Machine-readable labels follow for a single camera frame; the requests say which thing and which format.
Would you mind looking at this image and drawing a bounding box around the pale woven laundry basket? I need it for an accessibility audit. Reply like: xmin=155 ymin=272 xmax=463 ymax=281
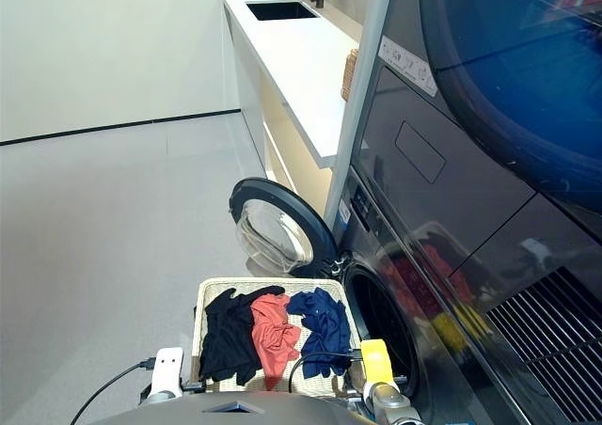
xmin=190 ymin=276 xmax=363 ymax=401

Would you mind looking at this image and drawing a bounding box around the white dryer sticker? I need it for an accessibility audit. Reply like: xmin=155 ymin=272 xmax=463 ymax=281
xmin=378 ymin=34 xmax=438 ymax=98

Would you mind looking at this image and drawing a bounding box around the white counter cabinet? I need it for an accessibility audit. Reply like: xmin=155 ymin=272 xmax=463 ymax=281
xmin=220 ymin=0 xmax=364 ymax=219

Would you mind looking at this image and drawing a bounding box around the black sink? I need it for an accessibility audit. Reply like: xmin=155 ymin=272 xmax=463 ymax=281
xmin=245 ymin=0 xmax=322 ymax=22

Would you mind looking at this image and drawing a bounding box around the navy blue garment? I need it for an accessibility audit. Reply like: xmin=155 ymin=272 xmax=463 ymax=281
xmin=285 ymin=287 xmax=353 ymax=380

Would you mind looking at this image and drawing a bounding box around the coral red garment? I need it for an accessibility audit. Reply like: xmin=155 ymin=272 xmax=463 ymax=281
xmin=249 ymin=292 xmax=302 ymax=392

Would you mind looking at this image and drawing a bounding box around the white cabinet side panel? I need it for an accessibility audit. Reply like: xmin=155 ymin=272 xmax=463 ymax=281
xmin=323 ymin=0 xmax=397 ymax=232

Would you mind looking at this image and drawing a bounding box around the black garment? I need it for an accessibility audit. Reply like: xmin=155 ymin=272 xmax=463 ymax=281
xmin=198 ymin=285 xmax=287 ymax=387

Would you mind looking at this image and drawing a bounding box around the grey robot torso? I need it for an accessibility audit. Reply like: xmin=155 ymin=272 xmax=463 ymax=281
xmin=87 ymin=391 xmax=372 ymax=425

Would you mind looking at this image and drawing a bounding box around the brown woven basket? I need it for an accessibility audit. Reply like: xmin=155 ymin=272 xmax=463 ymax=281
xmin=341 ymin=48 xmax=361 ymax=102

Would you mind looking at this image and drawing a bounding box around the round washing machine door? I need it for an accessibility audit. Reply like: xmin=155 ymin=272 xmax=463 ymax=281
xmin=229 ymin=176 xmax=340 ymax=279

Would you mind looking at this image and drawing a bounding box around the grey washing machine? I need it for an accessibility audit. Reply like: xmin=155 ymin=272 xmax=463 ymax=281
xmin=328 ymin=164 xmax=602 ymax=425

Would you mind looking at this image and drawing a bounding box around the grey dryer with round door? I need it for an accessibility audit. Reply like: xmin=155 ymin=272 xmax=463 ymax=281
xmin=350 ymin=0 xmax=602 ymax=280

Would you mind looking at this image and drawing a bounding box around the blue energy label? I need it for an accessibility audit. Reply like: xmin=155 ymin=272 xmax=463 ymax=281
xmin=337 ymin=198 xmax=353 ymax=231

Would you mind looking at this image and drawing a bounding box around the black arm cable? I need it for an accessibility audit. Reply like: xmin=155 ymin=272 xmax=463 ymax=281
xmin=287 ymin=351 xmax=363 ymax=393
xmin=70 ymin=356 xmax=157 ymax=425

